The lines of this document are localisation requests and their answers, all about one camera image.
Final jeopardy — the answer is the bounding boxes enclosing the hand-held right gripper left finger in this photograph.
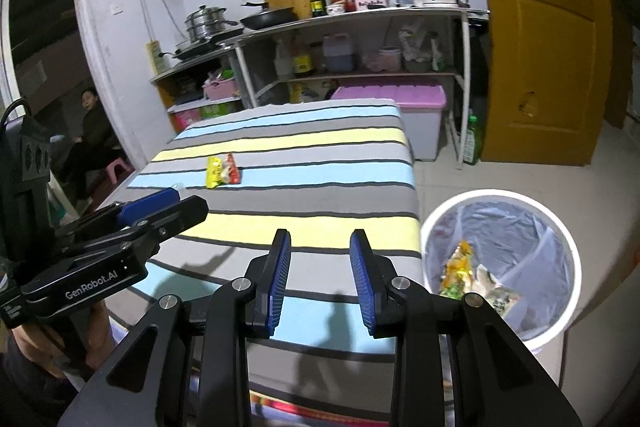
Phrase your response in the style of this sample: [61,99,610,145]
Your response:
[57,228,293,427]

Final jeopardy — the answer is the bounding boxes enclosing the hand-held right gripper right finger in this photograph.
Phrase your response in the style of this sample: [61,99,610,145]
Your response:
[348,229,584,427]

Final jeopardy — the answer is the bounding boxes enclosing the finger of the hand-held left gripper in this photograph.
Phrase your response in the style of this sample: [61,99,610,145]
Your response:
[125,196,210,259]
[92,187,182,236]

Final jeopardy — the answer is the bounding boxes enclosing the white round trash bin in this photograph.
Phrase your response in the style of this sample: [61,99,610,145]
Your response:
[419,189,584,353]

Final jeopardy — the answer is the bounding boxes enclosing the person's left hand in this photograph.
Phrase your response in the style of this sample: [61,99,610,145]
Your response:
[7,299,119,381]

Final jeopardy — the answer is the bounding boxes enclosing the pink plastic stool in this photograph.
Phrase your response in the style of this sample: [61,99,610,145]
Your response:
[102,159,133,186]

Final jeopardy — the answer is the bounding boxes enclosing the small yellow snack packet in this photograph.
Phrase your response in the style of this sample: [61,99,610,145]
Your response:
[207,155,225,188]

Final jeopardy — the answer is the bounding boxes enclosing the red and white snack packet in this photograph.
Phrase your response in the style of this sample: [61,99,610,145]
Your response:
[222,153,242,184]

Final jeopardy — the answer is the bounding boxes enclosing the clear box of packets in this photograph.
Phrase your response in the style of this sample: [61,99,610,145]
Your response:
[167,99,246,130]

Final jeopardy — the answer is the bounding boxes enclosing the yellow wooden cabinet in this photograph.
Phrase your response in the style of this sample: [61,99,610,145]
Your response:
[150,47,246,134]

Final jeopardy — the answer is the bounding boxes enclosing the striped bed sheet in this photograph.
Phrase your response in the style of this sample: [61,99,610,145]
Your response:
[105,98,422,427]

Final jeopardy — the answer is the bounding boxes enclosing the red patterned cloth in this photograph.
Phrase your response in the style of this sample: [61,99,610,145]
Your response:
[249,389,404,426]

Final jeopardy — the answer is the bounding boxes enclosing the pink plastic basket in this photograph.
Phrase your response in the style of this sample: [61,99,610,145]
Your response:
[202,79,238,100]

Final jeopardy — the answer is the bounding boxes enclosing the crumpled white paper wrapper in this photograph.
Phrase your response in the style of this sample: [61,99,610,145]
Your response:
[475,267,524,319]

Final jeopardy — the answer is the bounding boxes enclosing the yellow power strip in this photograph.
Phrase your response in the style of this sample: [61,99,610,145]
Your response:
[146,39,168,76]

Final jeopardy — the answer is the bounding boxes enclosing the clear plastic bin liner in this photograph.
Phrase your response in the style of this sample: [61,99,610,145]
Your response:
[425,199,576,341]

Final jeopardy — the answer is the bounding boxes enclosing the black induction cooker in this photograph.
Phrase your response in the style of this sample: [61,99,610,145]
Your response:
[172,29,246,60]

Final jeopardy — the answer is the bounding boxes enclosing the yellow printed bag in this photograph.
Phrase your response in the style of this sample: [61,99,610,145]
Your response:
[289,81,341,104]

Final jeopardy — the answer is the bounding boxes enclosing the green plastic bottle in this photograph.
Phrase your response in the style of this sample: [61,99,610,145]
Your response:
[462,115,482,166]

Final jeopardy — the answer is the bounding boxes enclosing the white plastic bottle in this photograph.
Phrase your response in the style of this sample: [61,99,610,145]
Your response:
[274,39,293,80]

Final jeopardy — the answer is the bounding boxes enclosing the steel steamer pot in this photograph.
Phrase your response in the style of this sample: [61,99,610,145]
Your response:
[185,5,239,42]

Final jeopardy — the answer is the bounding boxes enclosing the pink lidded storage box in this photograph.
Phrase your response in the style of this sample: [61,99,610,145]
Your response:
[331,84,447,162]

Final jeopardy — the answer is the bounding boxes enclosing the yellow label oil bottle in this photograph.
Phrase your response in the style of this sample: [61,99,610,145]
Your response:
[292,38,315,76]

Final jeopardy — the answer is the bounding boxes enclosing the black frying pan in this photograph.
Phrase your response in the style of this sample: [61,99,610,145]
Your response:
[239,2,299,32]

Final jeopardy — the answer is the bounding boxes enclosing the pink plastic bucket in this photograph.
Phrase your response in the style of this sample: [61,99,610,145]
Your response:
[378,47,402,72]

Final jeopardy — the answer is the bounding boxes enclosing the crumpled plastic bags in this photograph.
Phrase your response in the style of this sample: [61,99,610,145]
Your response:
[398,24,446,73]

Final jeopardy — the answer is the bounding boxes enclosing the white metal shelf rack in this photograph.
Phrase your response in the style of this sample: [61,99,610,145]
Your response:
[220,6,491,170]

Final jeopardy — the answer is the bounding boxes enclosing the yellow wooden door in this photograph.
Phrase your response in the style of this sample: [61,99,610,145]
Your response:
[467,0,614,168]

